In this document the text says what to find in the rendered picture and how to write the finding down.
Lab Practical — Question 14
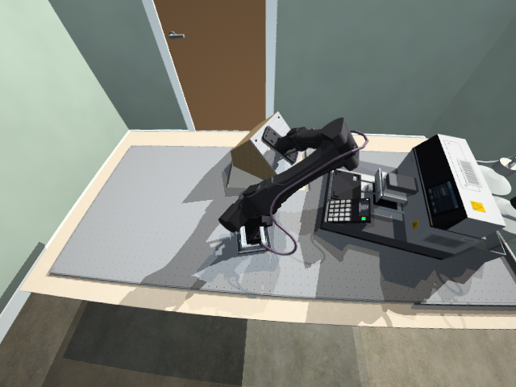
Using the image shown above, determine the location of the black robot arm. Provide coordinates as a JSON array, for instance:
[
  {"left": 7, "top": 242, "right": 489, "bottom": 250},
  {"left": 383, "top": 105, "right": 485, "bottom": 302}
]
[{"left": 218, "top": 118, "right": 360, "bottom": 245}]

